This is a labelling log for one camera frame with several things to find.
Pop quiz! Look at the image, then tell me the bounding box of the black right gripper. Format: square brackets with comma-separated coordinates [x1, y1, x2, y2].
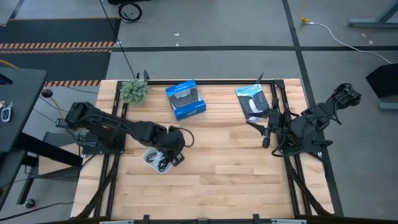
[245, 106, 289, 149]

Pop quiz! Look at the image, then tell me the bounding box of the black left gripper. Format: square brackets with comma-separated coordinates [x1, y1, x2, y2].
[160, 125, 187, 167]

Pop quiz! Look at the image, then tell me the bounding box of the black USB-C cable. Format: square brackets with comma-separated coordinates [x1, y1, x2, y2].
[157, 156, 172, 174]
[145, 151, 159, 165]

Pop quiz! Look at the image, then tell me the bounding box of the Yellowstone book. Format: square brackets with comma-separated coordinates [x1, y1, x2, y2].
[234, 83, 271, 123]

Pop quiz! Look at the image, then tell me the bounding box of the white plastic tray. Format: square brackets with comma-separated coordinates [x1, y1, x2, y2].
[142, 147, 185, 174]

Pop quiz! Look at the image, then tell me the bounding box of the blue game controller box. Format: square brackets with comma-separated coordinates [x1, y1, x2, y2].
[165, 80, 207, 121]

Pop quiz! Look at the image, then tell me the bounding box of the green potted plant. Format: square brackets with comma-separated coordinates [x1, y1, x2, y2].
[119, 78, 150, 106]

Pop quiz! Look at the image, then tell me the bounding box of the black angular panel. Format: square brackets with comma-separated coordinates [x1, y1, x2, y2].
[365, 62, 398, 99]

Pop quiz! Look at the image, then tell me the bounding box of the grey desk foot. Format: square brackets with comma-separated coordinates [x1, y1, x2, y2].
[347, 0, 398, 29]

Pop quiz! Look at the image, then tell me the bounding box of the black hazard-striped floor mat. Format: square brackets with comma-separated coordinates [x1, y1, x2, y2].
[0, 49, 113, 87]
[0, 17, 122, 50]

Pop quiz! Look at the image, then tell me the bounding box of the black desk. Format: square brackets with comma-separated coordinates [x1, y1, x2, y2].
[0, 67, 83, 208]

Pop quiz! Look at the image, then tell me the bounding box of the white handheld device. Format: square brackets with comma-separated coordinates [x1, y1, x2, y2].
[0, 101, 14, 123]

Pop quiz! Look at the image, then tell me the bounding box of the white USB-C cable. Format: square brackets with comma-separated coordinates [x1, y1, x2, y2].
[153, 151, 166, 167]

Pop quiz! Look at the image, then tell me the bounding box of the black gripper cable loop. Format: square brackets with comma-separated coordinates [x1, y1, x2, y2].
[169, 125, 196, 148]

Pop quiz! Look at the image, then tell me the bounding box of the black aluminium table frame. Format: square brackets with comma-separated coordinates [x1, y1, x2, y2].
[73, 78, 336, 220]

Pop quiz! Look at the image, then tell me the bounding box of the yellow floor cable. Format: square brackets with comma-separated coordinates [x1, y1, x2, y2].
[297, 0, 311, 24]

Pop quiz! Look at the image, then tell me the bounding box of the white floor cable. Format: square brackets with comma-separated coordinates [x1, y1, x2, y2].
[306, 21, 393, 65]

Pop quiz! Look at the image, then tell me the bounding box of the long black floor cable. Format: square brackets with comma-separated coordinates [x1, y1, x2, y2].
[98, 0, 137, 80]

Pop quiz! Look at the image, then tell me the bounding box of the coiled black cable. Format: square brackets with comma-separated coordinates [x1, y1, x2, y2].
[118, 2, 143, 24]

